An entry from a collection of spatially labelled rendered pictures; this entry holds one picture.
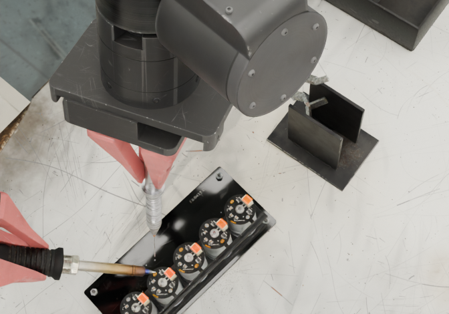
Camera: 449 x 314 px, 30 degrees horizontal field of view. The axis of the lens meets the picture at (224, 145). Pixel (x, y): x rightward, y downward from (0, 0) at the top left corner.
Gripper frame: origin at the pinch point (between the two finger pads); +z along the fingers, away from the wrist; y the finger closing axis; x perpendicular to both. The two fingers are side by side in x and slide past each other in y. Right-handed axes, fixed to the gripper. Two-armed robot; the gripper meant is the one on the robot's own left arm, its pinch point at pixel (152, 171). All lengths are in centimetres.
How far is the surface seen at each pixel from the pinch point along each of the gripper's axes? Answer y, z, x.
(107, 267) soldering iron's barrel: -3.2, 11.7, -1.5
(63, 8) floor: -56, 69, 81
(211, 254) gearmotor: 3.2, 14.2, 4.2
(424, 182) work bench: 17.8, 13.4, 17.8
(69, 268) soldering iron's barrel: -5.5, 10.9, -3.1
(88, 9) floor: -51, 68, 82
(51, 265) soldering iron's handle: -6.6, 10.2, -3.8
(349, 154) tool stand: 10.9, 12.9, 17.8
